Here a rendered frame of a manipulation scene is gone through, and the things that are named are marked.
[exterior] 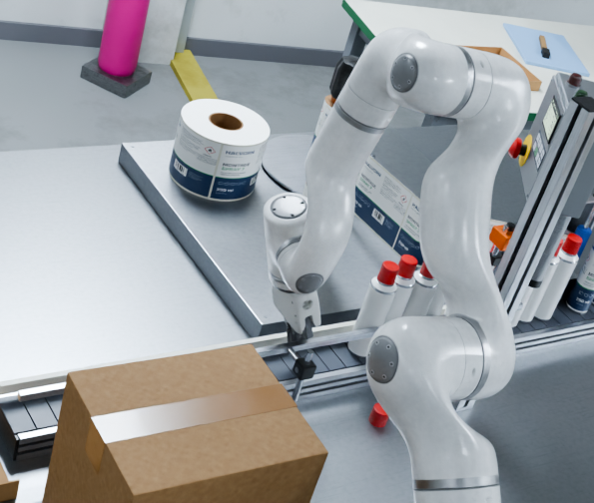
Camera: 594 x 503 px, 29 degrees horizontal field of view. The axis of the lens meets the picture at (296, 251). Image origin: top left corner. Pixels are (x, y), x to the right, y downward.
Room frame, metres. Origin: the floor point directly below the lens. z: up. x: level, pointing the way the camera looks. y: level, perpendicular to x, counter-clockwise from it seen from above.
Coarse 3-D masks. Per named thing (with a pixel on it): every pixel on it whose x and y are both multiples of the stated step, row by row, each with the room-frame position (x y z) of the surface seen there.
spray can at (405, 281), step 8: (408, 256) 1.86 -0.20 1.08; (400, 264) 1.84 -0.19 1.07; (408, 264) 1.84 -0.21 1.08; (416, 264) 1.85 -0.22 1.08; (400, 272) 1.84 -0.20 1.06; (408, 272) 1.84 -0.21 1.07; (400, 280) 1.84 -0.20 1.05; (408, 280) 1.84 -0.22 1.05; (400, 288) 1.83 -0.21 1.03; (408, 288) 1.83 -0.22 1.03; (400, 296) 1.83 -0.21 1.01; (408, 296) 1.84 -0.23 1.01; (392, 304) 1.83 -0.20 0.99; (400, 304) 1.83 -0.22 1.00; (392, 312) 1.83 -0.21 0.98; (400, 312) 1.84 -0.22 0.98
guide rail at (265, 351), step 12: (324, 336) 1.71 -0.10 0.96; (336, 336) 1.72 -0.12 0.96; (348, 336) 1.73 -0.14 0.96; (360, 336) 1.75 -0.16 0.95; (264, 348) 1.62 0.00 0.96; (276, 348) 1.63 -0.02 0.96; (300, 348) 1.66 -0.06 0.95; (60, 384) 1.37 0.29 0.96; (24, 396) 1.33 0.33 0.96; (36, 396) 1.34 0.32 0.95; (48, 396) 1.35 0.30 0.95
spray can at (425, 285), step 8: (424, 264) 1.87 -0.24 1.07; (416, 272) 1.88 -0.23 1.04; (424, 272) 1.87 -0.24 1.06; (416, 280) 1.86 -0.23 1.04; (424, 280) 1.86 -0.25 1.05; (432, 280) 1.87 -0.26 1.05; (416, 288) 1.86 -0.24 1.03; (424, 288) 1.85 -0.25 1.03; (432, 288) 1.86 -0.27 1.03; (416, 296) 1.86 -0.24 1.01; (424, 296) 1.86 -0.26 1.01; (432, 296) 1.87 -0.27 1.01; (408, 304) 1.86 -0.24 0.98; (416, 304) 1.85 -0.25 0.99; (424, 304) 1.86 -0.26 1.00; (408, 312) 1.86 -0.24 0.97; (416, 312) 1.85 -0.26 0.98; (424, 312) 1.86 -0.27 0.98
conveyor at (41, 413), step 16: (560, 304) 2.20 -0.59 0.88; (560, 320) 2.14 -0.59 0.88; (576, 320) 2.16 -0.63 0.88; (304, 352) 1.75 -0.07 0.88; (320, 352) 1.77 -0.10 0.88; (336, 352) 1.78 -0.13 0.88; (272, 368) 1.68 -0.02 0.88; (288, 368) 1.69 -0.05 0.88; (320, 368) 1.72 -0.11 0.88; (336, 368) 1.74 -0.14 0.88; (0, 400) 1.38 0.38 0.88; (16, 400) 1.40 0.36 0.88; (32, 400) 1.41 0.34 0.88; (48, 400) 1.42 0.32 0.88; (16, 416) 1.36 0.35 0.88; (32, 416) 1.37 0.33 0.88; (48, 416) 1.38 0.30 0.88; (16, 432) 1.33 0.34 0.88
